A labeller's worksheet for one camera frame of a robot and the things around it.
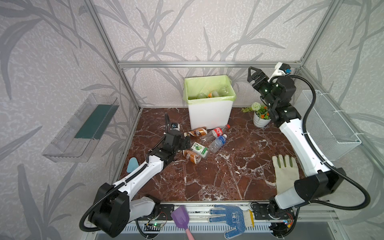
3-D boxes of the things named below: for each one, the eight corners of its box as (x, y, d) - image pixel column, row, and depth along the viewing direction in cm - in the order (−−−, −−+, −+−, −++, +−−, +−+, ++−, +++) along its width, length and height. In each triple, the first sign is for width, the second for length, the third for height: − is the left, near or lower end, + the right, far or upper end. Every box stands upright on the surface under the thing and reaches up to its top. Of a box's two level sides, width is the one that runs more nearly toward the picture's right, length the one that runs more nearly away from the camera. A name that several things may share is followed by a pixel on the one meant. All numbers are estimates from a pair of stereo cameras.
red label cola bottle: (203, 145, 100) (203, 140, 96) (199, 138, 104) (199, 134, 99) (230, 131, 107) (232, 127, 103) (226, 126, 111) (227, 121, 107)
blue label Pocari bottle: (213, 154, 96) (214, 150, 91) (206, 148, 99) (206, 143, 95) (229, 141, 103) (230, 136, 98) (222, 135, 106) (223, 130, 101)
